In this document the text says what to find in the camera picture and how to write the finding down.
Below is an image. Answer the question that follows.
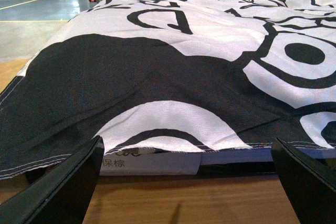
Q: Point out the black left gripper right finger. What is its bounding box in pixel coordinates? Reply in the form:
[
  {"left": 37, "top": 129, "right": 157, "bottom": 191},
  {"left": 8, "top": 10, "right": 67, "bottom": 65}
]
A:
[{"left": 271, "top": 138, "right": 335, "bottom": 223}]

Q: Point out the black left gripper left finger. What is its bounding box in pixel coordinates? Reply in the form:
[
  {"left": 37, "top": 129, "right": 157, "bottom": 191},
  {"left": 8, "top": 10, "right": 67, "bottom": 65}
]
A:
[{"left": 1, "top": 136, "right": 104, "bottom": 223}]

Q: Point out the white mattress with label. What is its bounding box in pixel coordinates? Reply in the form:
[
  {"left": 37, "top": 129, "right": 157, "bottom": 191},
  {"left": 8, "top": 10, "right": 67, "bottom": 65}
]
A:
[{"left": 99, "top": 146, "right": 336, "bottom": 177}]

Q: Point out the black and white patterned quilt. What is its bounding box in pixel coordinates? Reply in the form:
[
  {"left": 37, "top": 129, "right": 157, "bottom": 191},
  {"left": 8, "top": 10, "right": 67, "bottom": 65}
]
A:
[{"left": 1, "top": 0, "right": 335, "bottom": 179}]

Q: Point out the wooden bed frame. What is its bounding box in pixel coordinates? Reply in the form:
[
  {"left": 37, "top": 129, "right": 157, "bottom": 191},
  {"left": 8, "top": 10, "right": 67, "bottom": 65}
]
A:
[{"left": 0, "top": 58, "right": 300, "bottom": 224}]

